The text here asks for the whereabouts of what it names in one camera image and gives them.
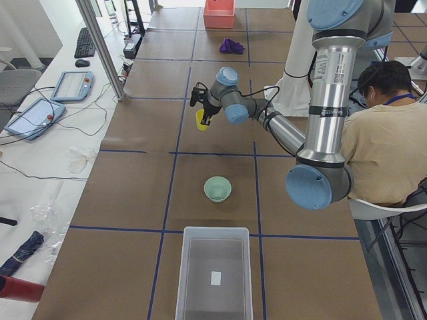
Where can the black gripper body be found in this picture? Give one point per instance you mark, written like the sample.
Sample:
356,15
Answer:
211,108

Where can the yellow plastic cup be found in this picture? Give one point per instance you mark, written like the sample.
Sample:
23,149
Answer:
199,117

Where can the purple cloth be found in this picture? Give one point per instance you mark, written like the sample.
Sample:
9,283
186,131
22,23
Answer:
230,46

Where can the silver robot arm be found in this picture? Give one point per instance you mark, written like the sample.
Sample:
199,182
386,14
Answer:
308,118

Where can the black power box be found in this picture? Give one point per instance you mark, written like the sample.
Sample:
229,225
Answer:
132,46

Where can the clear plastic storage box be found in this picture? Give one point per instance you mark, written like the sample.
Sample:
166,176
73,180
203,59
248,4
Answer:
215,274

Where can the mint green bowl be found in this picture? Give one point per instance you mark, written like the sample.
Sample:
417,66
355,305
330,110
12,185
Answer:
217,189

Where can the pink plastic bin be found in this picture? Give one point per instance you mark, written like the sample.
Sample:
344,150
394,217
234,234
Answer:
219,14

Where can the far teach pendant tablet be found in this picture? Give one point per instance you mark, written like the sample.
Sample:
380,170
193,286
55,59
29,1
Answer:
73,86

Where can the teach pendant tablet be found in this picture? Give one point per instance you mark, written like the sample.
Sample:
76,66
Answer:
36,119
73,86

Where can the black computer mouse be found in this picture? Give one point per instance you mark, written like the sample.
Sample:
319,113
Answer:
79,63

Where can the black keyboard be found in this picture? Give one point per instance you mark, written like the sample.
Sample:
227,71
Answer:
85,46

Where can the near teach pendant tablet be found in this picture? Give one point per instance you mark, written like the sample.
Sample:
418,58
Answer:
36,119

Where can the white chair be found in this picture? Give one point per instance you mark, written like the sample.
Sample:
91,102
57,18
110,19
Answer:
365,211

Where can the person in beige shirt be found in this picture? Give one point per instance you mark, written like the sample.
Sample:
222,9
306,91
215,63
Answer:
384,145

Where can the clear crumpled plastic bag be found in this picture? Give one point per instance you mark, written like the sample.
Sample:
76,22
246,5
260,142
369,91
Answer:
48,222

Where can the grey office chair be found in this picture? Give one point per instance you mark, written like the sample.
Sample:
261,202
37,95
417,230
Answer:
15,85

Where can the folded dark blue umbrella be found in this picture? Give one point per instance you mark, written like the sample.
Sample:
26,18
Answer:
25,251

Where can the red cylinder bottle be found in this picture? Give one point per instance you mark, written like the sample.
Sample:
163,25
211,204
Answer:
20,290

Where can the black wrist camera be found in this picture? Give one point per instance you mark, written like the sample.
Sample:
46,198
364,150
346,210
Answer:
198,94

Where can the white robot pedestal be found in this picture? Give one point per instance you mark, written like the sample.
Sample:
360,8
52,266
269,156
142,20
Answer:
294,97

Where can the aluminium frame post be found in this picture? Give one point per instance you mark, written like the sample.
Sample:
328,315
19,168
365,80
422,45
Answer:
90,20

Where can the black handle on desk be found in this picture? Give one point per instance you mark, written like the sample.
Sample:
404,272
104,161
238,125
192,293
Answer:
7,221

